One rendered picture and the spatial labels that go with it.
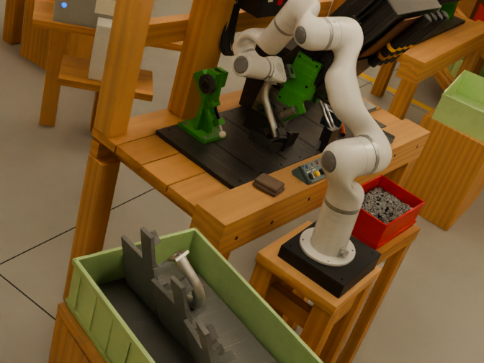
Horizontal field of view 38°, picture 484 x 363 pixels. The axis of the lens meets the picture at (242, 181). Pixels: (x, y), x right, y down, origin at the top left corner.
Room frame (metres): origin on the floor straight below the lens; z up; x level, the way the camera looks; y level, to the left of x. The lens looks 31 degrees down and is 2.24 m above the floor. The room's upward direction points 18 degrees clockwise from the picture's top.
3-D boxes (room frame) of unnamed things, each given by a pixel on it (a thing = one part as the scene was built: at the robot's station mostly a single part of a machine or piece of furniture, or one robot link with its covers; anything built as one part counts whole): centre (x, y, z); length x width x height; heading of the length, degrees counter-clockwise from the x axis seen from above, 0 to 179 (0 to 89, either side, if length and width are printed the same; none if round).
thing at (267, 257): (1.96, -0.34, 0.83); 0.32 x 0.32 x 0.04; 61
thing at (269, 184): (2.22, -0.10, 0.91); 0.10 x 0.08 x 0.03; 68
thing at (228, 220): (2.58, -0.33, 0.82); 1.50 x 0.14 x 0.15; 148
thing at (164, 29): (2.93, 0.22, 1.23); 1.30 x 0.05 x 0.09; 148
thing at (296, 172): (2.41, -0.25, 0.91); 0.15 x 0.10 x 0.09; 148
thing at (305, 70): (2.63, -0.11, 1.17); 0.13 x 0.12 x 0.20; 148
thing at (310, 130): (2.73, -0.10, 0.89); 1.10 x 0.42 x 0.02; 148
